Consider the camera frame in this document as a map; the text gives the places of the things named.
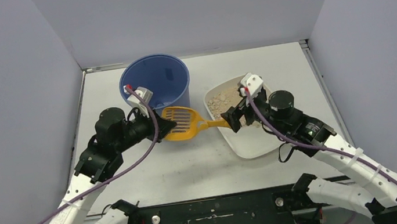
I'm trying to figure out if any orange litter scoop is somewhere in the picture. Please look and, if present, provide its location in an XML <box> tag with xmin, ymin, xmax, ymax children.
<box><xmin>161</xmin><ymin>106</ymin><xmax>230</xmax><ymax>142</ymax></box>

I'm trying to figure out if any white litter tray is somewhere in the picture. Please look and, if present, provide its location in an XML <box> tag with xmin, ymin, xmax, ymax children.
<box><xmin>203</xmin><ymin>75</ymin><xmax>281</xmax><ymax>159</ymax></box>

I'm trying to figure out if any blue plastic bucket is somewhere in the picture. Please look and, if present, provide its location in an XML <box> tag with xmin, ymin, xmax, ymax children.
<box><xmin>119</xmin><ymin>54</ymin><xmax>190</xmax><ymax>113</ymax></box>

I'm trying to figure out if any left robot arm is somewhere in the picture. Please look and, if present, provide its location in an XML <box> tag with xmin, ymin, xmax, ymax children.
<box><xmin>48</xmin><ymin>107</ymin><xmax>176</xmax><ymax>224</ymax></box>

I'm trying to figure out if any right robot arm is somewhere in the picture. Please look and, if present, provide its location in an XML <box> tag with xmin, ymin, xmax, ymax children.
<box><xmin>221</xmin><ymin>90</ymin><xmax>397</xmax><ymax>224</ymax></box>

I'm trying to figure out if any tan cat litter pile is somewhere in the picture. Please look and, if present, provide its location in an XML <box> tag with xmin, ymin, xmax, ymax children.
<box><xmin>204</xmin><ymin>88</ymin><xmax>242</xmax><ymax>120</ymax></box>

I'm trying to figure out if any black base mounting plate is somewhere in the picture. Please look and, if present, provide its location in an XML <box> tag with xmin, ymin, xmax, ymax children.
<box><xmin>128</xmin><ymin>185</ymin><xmax>322</xmax><ymax>224</ymax></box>

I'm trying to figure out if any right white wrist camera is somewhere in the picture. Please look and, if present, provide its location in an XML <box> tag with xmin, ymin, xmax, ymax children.
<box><xmin>238</xmin><ymin>72</ymin><xmax>264</xmax><ymax>106</ymax></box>

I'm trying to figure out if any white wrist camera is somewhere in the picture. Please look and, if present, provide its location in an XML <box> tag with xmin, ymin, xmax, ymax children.
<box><xmin>238</xmin><ymin>72</ymin><xmax>264</xmax><ymax>106</ymax></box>
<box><xmin>123</xmin><ymin>84</ymin><xmax>153</xmax><ymax>117</ymax></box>

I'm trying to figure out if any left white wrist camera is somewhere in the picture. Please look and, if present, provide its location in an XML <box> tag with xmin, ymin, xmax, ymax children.
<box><xmin>123</xmin><ymin>84</ymin><xmax>153</xmax><ymax>117</ymax></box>

